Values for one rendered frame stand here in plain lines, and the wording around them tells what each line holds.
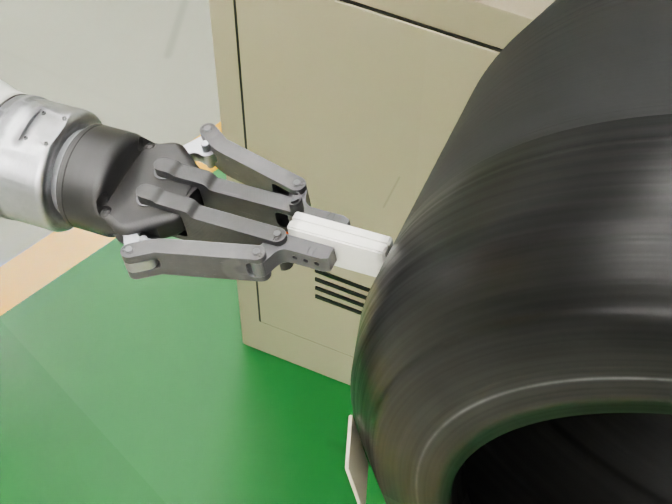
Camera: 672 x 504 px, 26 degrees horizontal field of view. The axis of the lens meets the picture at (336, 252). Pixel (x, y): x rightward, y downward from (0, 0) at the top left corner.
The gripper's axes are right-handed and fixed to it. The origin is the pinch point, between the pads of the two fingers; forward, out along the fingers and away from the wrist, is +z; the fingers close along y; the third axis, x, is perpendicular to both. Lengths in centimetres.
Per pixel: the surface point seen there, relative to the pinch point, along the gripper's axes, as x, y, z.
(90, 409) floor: 111, 33, -74
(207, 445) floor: 114, 35, -55
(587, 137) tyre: -19.5, -3.0, 17.6
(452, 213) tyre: -14.2, -5.7, 11.1
